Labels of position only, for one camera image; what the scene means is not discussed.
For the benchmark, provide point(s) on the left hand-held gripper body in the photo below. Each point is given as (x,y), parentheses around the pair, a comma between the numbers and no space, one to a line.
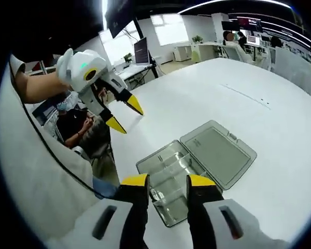
(77,62)

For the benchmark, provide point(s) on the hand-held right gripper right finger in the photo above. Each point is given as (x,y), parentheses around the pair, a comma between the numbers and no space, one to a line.
(204,194)

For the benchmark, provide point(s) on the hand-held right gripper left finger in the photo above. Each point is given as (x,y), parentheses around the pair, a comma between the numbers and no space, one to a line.
(134,197)

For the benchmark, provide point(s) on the transparent grey guide fixture box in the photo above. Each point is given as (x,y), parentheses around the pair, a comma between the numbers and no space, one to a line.
(217,155)

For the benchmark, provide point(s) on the white standing desk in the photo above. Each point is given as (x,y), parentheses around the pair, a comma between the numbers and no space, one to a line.
(134,72)

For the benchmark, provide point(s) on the small green potted plant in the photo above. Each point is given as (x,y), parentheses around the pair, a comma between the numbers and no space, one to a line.
(128,57)

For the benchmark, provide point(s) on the black computer monitor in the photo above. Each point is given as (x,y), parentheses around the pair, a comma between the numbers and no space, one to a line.
(142,50)

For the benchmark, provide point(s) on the large black hanging screen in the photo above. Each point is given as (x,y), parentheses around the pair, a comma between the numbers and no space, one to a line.
(119,15)

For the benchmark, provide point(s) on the white low cabinet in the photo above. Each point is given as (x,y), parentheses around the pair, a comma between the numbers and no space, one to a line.
(182,53)

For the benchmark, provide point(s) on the bright window with blinds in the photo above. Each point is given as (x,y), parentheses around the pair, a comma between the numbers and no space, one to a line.
(169,29)

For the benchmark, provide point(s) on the operator arm in grey sleeve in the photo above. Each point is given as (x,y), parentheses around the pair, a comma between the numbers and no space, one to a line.
(28,168)

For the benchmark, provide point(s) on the white desk partition panel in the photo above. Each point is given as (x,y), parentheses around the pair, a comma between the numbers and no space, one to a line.
(293,67)

